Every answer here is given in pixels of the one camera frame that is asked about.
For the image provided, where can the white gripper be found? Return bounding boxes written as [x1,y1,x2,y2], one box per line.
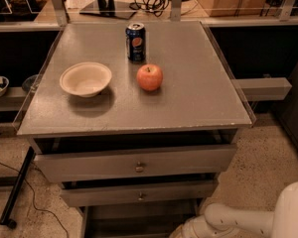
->
[169,215,218,238]

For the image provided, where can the grey bottom drawer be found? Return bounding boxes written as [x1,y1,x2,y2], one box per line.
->
[80,199,198,238]

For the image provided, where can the grey drawer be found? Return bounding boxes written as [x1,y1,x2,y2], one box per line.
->
[80,199,198,238]
[61,179,218,207]
[35,144,236,182]

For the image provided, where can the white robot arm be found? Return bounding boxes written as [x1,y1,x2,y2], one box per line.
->
[169,181,298,238]

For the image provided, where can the grey middle drawer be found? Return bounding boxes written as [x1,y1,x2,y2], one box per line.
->
[61,179,218,207]

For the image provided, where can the grey drawer cabinet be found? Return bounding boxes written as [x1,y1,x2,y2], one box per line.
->
[16,20,257,216]

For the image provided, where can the grey top drawer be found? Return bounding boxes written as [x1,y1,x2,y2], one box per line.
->
[35,144,236,182]

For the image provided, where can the red apple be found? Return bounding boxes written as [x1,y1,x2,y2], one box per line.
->
[136,64,163,91]

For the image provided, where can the grey metal shelf beam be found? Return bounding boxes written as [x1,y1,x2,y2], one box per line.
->
[231,77,292,101]

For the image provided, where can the black bar on floor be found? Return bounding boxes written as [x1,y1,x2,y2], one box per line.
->
[0,147,35,230]

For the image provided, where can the beige paper bowl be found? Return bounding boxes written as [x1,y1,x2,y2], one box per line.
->
[60,62,112,97]

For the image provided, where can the blue Pepsi can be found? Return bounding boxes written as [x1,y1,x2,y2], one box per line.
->
[125,23,146,62]

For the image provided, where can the dark bowl on shelf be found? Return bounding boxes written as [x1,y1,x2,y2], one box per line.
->
[22,74,41,93]

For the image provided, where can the black monitor stand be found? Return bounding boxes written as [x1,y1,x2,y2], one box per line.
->
[79,0,136,20]

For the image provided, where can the thin black floor cable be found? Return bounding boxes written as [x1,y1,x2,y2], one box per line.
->
[0,146,71,238]

